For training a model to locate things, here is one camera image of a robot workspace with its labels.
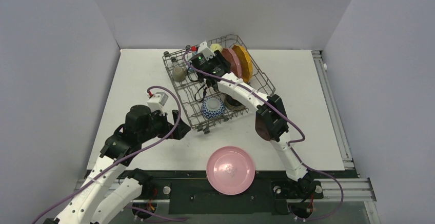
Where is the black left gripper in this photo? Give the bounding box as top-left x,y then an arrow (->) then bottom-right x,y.
139,108 -> 190,143

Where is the pale yellow mug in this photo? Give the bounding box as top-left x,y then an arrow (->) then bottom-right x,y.
210,43 -> 223,52

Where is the grey wire dish rack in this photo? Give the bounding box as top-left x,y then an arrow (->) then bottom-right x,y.
162,34 -> 276,133

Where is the yellow polka dot plate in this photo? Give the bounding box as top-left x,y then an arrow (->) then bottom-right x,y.
232,44 -> 253,83

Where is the orange patterned small bowl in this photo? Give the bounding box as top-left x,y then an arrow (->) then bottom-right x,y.
201,97 -> 225,119

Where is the small grey-green mug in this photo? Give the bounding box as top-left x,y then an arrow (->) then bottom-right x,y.
172,66 -> 187,82

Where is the dark patterned cream bowl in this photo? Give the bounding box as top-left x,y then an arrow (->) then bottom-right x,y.
224,95 -> 246,111

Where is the light pink smooth plate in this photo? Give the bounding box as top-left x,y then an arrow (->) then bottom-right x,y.
206,146 -> 255,195

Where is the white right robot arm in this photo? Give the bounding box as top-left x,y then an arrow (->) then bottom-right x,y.
185,53 -> 316,201

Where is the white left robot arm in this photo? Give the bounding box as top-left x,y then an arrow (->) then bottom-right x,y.
44,104 -> 191,223

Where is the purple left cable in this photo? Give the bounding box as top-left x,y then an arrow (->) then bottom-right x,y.
31,86 -> 188,224

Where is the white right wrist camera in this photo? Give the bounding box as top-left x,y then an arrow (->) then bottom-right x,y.
197,41 -> 215,60

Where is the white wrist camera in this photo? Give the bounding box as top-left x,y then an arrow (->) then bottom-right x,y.
197,41 -> 215,60
147,92 -> 168,115

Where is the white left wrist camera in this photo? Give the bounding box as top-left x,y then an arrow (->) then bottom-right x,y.
147,92 -> 168,115

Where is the black table frame rail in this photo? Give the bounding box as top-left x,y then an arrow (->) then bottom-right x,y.
83,170 -> 358,216

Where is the aluminium side rail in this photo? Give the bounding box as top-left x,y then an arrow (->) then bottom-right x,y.
311,50 -> 355,170

